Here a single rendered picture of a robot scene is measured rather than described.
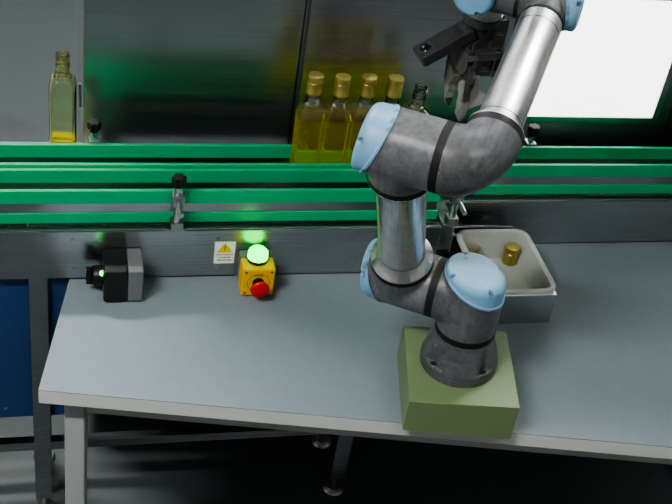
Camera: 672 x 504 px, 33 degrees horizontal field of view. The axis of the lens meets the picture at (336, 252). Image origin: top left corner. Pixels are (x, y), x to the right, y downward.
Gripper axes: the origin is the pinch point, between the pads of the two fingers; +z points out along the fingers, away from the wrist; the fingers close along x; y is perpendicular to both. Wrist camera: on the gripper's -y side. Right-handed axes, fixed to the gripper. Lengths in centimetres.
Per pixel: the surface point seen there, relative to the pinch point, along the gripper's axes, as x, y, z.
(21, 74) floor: 232, -60, 121
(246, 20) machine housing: 40, -31, 0
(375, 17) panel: 33.4, -4.4, -2.8
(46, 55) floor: 247, -48, 121
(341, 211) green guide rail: 8.9, -15.8, 30.2
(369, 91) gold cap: 20.3, -8.8, 7.7
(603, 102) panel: 26, 55, 18
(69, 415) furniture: -15, -77, 56
